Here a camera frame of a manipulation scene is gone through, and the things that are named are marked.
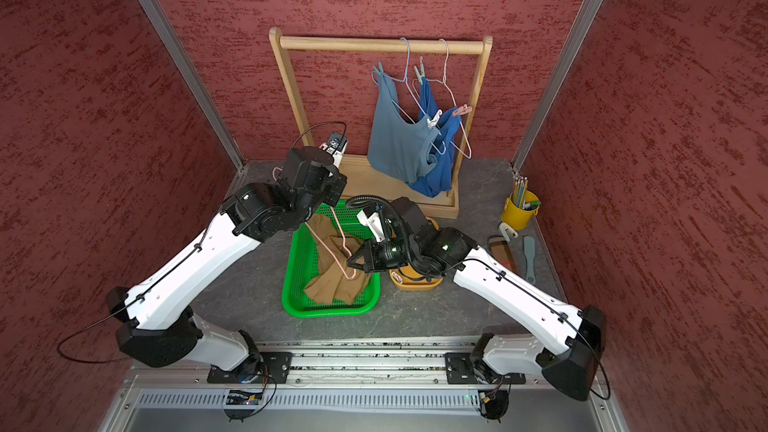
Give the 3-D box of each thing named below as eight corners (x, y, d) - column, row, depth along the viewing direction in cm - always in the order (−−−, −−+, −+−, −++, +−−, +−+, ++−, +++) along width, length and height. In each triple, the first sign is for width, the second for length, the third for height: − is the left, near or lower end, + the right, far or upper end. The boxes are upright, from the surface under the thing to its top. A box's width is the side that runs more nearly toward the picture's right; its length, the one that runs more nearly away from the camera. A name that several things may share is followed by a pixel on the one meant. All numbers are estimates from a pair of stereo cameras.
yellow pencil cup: (503, 232, 103) (516, 209, 93) (498, 213, 108) (509, 190, 98) (530, 232, 103) (546, 209, 93) (523, 213, 108) (538, 190, 98)
